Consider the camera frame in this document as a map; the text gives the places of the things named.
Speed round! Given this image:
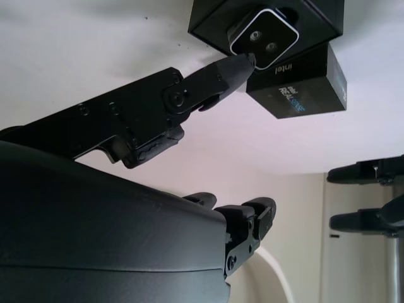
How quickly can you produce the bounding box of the black printed RealSense box lid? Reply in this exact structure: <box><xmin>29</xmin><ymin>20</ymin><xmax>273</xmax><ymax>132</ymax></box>
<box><xmin>245</xmin><ymin>42</ymin><xmax>347</xmax><ymax>120</ymax></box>

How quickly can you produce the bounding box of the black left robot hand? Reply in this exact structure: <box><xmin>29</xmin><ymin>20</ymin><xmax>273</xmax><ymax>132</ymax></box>
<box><xmin>327</xmin><ymin>154</ymin><xmax>404</xmax><ymax>239</ymax></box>

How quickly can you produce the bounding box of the small silver camera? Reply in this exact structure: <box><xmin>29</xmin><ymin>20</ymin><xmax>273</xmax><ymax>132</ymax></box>
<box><xmin>227</xmin><ymin>8</ymin><xmax>300</xmax><ymax>71</ymax></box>

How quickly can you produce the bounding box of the black box base with foam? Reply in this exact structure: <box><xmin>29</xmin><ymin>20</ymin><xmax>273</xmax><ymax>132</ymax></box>
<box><xmin>187</xmin><ymin>0</ymin><xmax>345</xmax><ymax>74</ymax></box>

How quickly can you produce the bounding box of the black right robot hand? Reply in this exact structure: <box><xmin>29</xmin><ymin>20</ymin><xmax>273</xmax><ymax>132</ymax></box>
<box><xmin>0</xmin><ymin>52</ymin><xmax>278</xmax><ymax>303</ymax></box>

